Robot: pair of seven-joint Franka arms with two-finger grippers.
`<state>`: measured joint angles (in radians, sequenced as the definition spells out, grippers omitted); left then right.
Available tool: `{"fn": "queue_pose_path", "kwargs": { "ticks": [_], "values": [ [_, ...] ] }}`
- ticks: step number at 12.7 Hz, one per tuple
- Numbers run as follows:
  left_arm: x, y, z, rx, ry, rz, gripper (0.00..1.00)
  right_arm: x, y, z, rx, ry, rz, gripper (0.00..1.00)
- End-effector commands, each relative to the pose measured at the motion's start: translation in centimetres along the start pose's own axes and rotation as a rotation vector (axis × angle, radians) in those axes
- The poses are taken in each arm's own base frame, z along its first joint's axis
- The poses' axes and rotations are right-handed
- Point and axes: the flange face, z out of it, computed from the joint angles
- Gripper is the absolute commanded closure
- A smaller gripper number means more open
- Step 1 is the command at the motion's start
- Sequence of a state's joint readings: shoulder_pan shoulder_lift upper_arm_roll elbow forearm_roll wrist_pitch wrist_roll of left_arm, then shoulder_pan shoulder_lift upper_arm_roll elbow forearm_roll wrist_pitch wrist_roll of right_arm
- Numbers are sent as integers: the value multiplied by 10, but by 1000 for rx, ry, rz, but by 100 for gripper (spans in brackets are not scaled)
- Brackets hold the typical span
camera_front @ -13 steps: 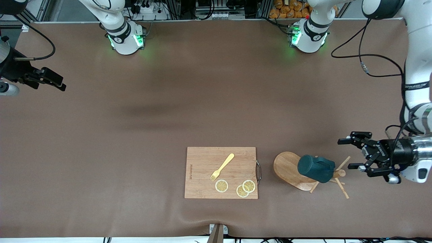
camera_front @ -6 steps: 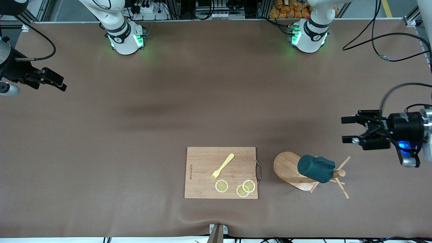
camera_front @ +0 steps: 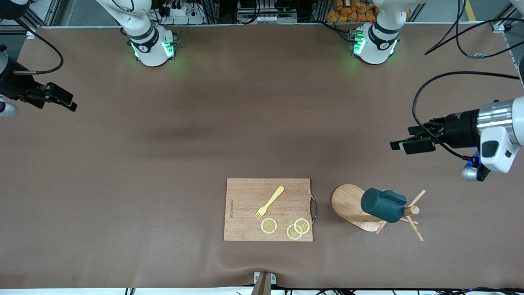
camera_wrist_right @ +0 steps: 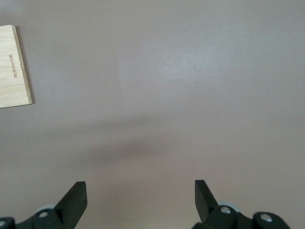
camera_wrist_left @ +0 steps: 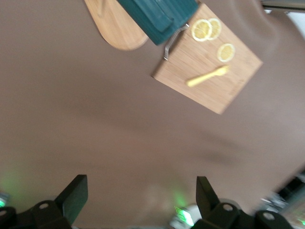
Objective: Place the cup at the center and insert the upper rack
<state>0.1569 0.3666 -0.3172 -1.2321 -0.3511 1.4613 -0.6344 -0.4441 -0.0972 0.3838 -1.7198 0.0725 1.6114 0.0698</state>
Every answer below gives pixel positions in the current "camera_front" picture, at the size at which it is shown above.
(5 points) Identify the dark teal cup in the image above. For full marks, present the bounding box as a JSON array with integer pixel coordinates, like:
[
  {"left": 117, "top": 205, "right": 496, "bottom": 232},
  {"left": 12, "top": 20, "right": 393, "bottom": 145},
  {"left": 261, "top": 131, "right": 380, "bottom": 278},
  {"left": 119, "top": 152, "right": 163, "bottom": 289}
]
[{"left": 360, "top": 188, "right": 407, "bottom": 224}]

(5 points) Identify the wooden mug tree rack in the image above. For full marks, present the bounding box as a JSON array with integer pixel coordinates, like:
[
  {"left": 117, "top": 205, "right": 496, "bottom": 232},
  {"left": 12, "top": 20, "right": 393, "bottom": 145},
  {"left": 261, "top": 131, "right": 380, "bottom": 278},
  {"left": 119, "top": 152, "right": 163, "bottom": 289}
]
[{"left": 331, "top": 184, "right": 427, "bottom": 242}]

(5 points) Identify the brown table mat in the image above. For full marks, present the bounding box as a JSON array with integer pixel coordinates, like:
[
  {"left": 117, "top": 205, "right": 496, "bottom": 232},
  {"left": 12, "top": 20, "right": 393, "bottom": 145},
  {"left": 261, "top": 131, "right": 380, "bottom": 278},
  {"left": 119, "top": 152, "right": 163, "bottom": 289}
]
[{"left": 0, "top": 23, "right": 524, "bottom": 289}]

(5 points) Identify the orange bread rolls pile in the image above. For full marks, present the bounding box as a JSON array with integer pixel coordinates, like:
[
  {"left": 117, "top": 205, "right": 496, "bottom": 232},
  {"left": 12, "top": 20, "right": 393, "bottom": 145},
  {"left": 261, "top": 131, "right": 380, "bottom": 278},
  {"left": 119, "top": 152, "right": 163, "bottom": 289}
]
[{"left": 326, "top": 0, "right": 379, "bottom": 23}]

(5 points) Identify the white power strip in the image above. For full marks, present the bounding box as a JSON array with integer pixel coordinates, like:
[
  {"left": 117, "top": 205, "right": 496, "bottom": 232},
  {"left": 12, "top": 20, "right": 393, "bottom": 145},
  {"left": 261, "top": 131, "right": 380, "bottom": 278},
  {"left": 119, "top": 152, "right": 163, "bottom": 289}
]
[{"left": 158, "top": 0, "right": 205, "bottom": 25}]

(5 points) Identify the yellow plastic fork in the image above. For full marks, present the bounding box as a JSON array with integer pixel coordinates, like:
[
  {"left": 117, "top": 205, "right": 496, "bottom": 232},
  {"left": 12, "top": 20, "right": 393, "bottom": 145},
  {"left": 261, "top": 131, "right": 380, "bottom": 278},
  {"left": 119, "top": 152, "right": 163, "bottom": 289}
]
[{"left": 255, "top": 186, "right": 285, "bottom": 220}]

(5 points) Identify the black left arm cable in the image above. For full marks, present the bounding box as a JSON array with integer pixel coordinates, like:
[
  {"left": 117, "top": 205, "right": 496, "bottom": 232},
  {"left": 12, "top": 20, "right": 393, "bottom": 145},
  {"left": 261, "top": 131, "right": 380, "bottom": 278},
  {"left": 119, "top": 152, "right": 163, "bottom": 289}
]
[{"left": 413, "top": 0, "right": 524, "bottom": 161}]

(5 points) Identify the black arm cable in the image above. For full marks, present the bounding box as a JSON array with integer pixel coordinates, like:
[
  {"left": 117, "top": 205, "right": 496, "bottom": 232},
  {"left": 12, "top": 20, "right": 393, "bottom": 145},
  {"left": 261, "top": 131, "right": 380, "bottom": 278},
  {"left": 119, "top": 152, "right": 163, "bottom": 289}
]
[
  {"left": 12, "top": 20, "right": 65, "bottom": 75},
  {"left": 413, "top": 0, "right": 524, "bottom": 161}
]

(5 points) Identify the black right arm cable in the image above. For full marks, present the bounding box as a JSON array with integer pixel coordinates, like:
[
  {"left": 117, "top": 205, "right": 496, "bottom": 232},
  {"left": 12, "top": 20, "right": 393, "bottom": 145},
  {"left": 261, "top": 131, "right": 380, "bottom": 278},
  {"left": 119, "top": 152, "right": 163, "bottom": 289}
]
[{"left": 12, "top": 20, "right": 65, "bottom": 75}]

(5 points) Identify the aluminium frame strut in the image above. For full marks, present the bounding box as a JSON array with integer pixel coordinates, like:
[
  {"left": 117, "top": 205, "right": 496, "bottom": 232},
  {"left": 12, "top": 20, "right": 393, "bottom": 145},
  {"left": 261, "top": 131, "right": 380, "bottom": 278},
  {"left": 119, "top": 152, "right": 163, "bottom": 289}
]
[
  {"left": 490, "top": 8, "right": 524, "bottom": 86},
  {"left": 16, "top": 0, "right": 66, "bottom": 37}
]

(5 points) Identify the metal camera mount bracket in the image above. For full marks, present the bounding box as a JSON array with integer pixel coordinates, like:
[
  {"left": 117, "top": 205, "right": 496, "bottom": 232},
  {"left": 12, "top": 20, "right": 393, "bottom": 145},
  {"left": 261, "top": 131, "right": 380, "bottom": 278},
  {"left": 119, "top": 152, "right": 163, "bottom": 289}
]
[{"left": 251, "top": 271, "right": 277, "bottom": 295}]

